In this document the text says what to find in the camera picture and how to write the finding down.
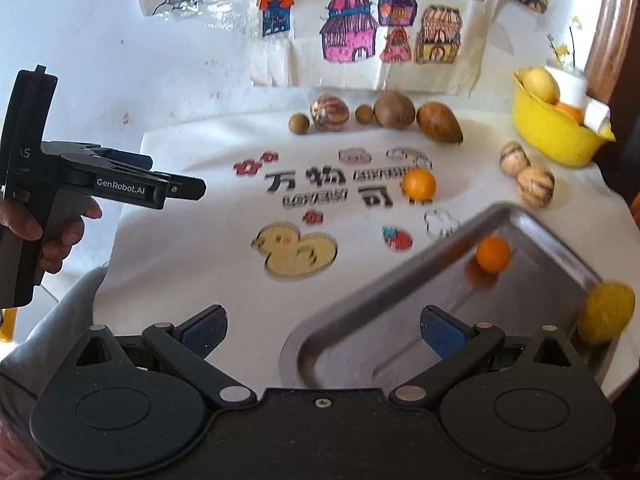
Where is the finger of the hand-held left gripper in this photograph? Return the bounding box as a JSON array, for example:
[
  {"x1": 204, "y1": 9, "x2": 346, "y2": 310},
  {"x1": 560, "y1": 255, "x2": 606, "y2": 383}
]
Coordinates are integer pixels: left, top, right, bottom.
[
  {"x1": 97, "y1": 146, "x2": 154, "y2": 172},
  {"x1": 161, "y1": 174, "x2": 207, "y2": 202}
]

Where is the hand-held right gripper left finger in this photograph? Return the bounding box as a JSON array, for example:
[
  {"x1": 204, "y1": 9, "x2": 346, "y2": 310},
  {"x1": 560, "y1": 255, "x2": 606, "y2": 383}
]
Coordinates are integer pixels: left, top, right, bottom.
[{"x1": 50, "y1": 304, "x2": 253, "y2": 409}]

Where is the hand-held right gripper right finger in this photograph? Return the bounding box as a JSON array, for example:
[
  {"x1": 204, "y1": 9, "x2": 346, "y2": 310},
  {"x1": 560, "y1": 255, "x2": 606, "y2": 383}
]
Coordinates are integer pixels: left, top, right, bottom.
[{"x1": 389, "y1": 304, "x2": 583, "y2": 409}]

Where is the metal tray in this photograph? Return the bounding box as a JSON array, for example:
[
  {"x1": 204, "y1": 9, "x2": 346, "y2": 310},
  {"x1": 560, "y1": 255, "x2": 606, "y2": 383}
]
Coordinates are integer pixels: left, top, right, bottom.
[{"x1": 280, "y1": 201, "x2": 618, "y2": 391}]

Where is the striped pepino melon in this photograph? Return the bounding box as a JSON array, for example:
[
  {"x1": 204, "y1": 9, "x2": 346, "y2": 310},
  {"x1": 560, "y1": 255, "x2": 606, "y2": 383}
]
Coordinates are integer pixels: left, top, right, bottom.
[
  {"x1": 516, "y1": 166, "x2": 556, "y2": 207},
  {"x1": 499, "y1": 141, "x2": 531, "y2": 176},
  {"x1": 310, "y1": 94, "x2": 351, "y2": 133}
]

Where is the person's left hand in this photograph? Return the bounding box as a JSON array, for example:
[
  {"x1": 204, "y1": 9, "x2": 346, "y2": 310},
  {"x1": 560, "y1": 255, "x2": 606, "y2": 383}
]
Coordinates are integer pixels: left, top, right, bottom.
[{"x1": 0, "y1": 197, "x2": 103, "y2": 276}]

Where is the white printed cloth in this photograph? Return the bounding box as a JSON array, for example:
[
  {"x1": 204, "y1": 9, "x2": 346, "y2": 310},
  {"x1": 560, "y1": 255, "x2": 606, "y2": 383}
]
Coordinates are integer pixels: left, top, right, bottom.
[{"x1": 92, "y1": 87, "x2": 636, "y2": 401}]

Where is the small orange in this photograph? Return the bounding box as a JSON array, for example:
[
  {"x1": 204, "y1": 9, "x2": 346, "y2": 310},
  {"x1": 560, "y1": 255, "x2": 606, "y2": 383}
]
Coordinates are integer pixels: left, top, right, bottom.
[
  {"x1": 402, "y1": 168, "x2": 437, "y2": 201},
  {"x1": 475, "y1": 236, "x2": 512, "y2": 275}
]

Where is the orange plastic object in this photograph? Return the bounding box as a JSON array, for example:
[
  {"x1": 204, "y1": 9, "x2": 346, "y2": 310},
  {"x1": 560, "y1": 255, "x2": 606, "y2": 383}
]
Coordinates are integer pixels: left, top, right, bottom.
[{"x1": 0, "y1": 307, "x2": 18, "y2": 343}]

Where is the person's grey clothing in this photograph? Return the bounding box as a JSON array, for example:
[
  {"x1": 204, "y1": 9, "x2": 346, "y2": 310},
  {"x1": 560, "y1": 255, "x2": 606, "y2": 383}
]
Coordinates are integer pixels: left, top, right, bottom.
[{"x1": 0, "y1": 265, "x2": 111, "y2": 480}]

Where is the yellow round fruit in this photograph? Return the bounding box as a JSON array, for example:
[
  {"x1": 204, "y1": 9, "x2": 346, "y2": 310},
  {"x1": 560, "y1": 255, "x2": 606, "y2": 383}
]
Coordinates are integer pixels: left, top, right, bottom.
[{"x1": 576, "y1": 281, "x2": 636, "y2": 345}]

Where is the brown pear-shaped fruit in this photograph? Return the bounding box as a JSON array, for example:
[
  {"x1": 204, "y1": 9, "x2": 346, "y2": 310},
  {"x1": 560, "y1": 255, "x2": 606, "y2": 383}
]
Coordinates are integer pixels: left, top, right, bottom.
[{"x1": 416, "y1": 101, "x2": 464, "y2": 145}]

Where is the brown kiwi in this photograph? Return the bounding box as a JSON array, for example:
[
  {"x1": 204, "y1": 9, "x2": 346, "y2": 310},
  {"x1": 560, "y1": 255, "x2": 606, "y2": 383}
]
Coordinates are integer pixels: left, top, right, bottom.
[{"x1": 373, "y1": 91, "x2": 417, "y2": 130}]

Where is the colourful houses drawing poster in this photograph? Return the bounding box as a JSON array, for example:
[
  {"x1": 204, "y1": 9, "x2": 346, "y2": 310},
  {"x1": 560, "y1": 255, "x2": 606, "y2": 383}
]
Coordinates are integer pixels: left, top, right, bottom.
[{"x1": 250, "y1": 0, "x2": 556, "y2": 96}]

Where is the yellow plastic bowl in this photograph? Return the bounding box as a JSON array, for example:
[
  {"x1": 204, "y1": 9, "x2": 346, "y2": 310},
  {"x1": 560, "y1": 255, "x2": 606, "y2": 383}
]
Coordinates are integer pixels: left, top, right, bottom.
[{"x1": 511, "y1": 70, "x2": 617, "y2": 168}]

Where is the yellow pear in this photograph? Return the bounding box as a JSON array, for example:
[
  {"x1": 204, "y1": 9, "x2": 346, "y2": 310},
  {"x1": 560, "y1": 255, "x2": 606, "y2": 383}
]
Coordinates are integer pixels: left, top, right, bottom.
[{"x1": 520, "y1": 66, "x2": 561, "y2": 106}]

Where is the white folded paper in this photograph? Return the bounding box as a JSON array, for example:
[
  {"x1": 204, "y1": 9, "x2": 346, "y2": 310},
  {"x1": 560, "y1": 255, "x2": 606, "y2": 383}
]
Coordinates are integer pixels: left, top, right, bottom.
[{"x1": 582, "y1": 97, "x2": 612, "y2": 133}]

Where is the yellow flower branch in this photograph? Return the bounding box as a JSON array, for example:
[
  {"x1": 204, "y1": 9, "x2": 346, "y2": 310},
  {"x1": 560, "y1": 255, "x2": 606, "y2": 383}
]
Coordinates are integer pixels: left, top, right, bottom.
[{"x1": 547, "y1": 15, "x2": 583, "y2": 68}]

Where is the wooden frame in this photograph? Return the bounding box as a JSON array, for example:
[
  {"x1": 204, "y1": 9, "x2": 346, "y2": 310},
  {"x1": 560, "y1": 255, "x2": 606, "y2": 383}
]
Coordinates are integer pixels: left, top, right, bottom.
[{"x1": 582, "y1": 0, "x2": 640, "y2": 106}]

